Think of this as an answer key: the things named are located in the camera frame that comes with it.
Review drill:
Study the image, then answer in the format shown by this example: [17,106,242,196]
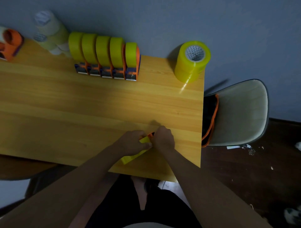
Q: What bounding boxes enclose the person's right hand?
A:
[151,126,175,155]

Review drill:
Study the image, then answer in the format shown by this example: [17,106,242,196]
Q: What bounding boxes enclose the person's left hand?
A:
[114,130,152,156]

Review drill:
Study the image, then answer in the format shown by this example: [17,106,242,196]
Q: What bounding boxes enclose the yellow tape roll orange dispenser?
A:
[121,132,155,165]

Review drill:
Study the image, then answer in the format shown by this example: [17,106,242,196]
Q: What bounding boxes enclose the person's left forearm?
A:
[0,144,128,228]

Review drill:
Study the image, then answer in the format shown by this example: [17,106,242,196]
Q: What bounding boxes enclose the person's right forearm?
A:
[162,148,273,228]

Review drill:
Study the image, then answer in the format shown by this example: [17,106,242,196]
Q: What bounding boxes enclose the person's black shorts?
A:
[86,174,203,228]

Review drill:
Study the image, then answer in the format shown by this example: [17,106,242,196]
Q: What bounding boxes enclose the stack of yellow tape rolls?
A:
[174,41,211,83]

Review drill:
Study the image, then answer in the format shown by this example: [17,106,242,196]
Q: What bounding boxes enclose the beige chair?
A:
[204,79,269,147]

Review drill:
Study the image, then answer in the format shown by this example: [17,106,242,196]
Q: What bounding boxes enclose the short stack pale tape rolls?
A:
[33,33,63,56]

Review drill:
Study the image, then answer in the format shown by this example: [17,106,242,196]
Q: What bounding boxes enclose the tall stack pale tape rolls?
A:
[33,10,70,52]

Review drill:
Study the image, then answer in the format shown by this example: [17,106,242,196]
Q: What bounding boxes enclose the empty orange tape dispenser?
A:
[0,26,24,62]

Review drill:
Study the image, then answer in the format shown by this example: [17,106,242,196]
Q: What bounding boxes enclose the black bag orange straps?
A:
[201,94,219,148]

